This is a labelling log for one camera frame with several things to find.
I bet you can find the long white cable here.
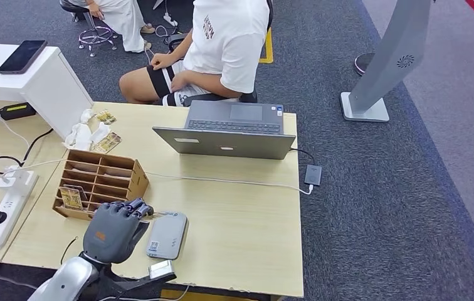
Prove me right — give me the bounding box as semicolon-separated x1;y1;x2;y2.
8;157;314;196

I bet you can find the white cable under table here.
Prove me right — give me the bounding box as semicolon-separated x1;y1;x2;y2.
97;285;191;301

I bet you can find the black power adapter yellow label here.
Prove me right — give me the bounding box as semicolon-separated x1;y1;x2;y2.
0;102;37;121

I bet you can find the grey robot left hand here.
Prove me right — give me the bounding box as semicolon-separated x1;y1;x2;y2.
82;198;155;265

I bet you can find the short black drive cable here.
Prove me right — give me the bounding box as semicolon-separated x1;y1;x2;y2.
288;147;317;166

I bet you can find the yellow floor tape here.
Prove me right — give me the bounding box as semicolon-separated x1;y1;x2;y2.
258;28;275;65

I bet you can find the white charger plug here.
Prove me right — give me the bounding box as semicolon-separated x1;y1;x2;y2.
0;164;30;190

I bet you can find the chrome stool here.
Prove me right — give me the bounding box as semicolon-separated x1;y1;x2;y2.
59;0;118;58

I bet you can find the looped black cable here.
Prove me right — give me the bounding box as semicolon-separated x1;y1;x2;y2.
0;127;55;176

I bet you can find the cardboard card organizer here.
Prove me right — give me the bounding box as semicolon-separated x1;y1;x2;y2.
52;149;150;221

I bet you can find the white box stand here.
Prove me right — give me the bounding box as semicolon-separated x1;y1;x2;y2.
0;43;93;140

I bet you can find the patterned card in organizer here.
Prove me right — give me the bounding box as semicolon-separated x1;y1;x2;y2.
59;187;84;211

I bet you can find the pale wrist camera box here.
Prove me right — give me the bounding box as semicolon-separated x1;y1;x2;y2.
148;260;176;280

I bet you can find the seated person in background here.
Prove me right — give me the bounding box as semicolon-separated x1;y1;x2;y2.
68;0;157;54

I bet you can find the person's right hand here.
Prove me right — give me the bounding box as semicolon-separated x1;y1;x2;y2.
150;53;177;71

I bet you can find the thin white cable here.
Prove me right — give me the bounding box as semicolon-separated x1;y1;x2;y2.
0;98;31;148

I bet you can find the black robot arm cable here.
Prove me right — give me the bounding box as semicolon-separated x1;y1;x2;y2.
60;236;79;265

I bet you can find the round black base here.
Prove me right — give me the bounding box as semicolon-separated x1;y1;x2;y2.
353;53;376;77

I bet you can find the yellow object under table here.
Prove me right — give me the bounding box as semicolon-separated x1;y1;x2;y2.
160;289;258;301

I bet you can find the grey kiosk stand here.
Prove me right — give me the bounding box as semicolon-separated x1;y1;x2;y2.
340;0;436;124

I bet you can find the person's left hand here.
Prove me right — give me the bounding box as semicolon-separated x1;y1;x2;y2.
170;70;191;93

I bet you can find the grey laptop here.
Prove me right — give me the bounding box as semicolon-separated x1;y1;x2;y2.
152;100;297;161

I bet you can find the patterned ID card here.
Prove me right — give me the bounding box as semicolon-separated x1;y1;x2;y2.
139;211;167;223

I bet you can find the white floor cable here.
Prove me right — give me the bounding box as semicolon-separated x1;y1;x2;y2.
144;24;180;65

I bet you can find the large patterned card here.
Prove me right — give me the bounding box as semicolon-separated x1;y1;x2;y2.
90;132;122;154

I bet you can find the black smartphone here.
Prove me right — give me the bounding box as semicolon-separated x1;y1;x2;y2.
0;40;48;76

